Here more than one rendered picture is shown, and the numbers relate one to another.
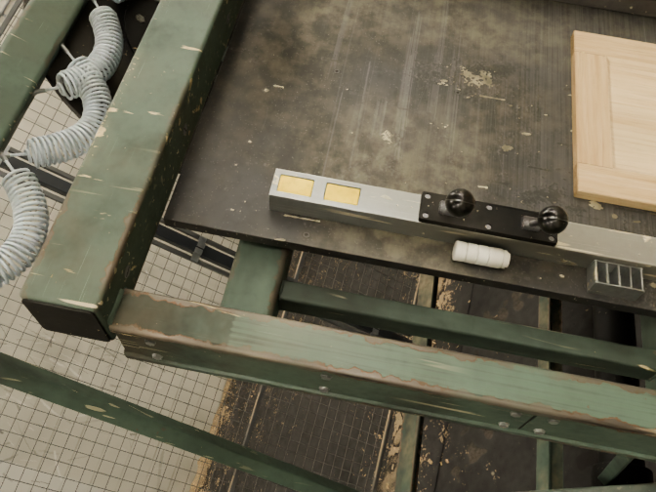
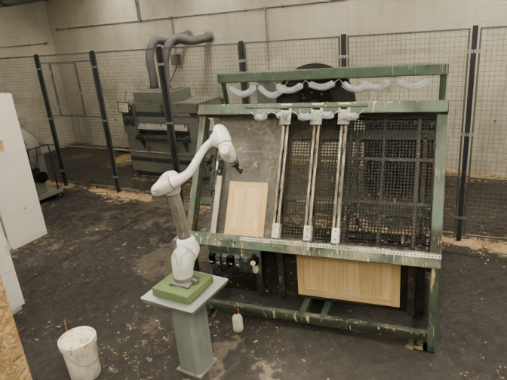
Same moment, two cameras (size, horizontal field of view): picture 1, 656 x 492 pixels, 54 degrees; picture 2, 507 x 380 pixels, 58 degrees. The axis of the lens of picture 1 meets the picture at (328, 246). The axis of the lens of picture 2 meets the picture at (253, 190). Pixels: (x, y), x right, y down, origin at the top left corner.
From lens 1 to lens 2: 395 cm
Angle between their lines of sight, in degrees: 52
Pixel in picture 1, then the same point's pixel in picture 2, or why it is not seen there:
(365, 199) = not seen: hidden behind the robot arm
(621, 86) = (254, 191)
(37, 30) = (285, 75)
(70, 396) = not seen: hidden behind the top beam
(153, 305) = (203, 121)
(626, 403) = (195, 183)
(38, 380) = not seen: hidden behind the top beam
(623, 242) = (219, 185)
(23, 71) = (275, 78)
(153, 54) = (239, 106)
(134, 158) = (219, 111)
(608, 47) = (264, 189)
